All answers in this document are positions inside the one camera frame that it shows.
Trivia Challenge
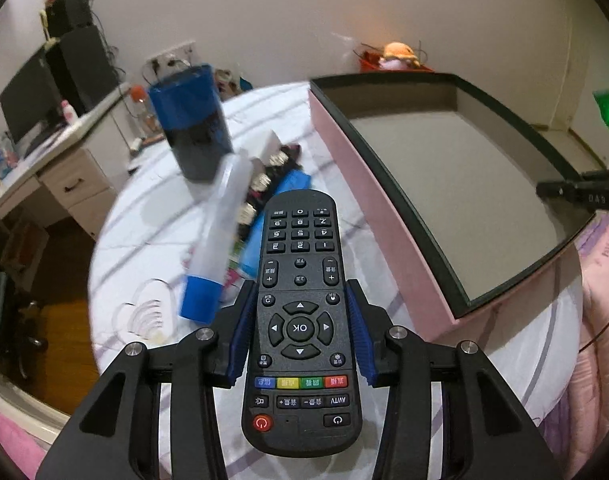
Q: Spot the large black speaker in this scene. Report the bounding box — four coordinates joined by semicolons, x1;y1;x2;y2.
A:
44;25;120;116

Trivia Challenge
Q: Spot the pink printed quilt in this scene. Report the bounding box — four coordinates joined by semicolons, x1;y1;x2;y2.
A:
534;210;609;480

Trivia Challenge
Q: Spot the orange plush toy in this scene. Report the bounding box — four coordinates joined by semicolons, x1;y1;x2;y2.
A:
379;41;418;68

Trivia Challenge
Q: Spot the black monitor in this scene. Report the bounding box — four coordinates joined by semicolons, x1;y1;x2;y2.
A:
0;50;65;146

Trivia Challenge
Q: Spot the white wall outlet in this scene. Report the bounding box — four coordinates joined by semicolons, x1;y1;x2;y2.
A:
147;40;198;70

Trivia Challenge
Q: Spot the red plastic crate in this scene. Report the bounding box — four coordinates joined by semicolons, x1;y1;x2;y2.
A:
354;47;433;73

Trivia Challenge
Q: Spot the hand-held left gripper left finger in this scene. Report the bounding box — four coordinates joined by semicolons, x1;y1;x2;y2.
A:
34;280;260;480

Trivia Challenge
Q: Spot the small blue packet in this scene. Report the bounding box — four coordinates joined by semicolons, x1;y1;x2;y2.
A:
244;170;312;281

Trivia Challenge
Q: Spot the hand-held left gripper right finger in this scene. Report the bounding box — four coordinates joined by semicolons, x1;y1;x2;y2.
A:
346;279;576;480

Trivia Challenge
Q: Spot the black remote control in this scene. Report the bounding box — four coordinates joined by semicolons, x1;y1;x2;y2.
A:
241;187;363;457

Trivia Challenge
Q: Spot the clear tube with blue cap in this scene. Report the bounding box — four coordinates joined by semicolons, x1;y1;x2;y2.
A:
179;154;250;323

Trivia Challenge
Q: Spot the orange cap bottle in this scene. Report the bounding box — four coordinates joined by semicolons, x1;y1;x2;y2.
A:
129;85;158;133

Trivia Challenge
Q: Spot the white paper card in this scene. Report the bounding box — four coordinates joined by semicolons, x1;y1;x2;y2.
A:
251;130;284;170

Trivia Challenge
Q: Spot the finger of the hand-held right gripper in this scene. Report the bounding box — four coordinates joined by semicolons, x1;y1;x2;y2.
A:
537;167;609;210

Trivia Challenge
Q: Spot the black cable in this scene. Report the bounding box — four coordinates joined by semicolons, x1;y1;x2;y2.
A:
578;300;609;357

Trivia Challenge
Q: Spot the blue metal tumbler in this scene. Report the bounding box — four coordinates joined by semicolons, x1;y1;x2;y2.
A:
148;64;235;183

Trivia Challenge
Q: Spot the small black speaker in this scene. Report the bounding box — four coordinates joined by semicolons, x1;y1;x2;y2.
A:
45;0;94;38

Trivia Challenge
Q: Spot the pink box with dark rim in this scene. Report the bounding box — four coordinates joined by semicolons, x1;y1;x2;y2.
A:
308;72;597;333

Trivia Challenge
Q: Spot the white desk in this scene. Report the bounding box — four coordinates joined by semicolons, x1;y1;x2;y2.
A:
0;82;130;241

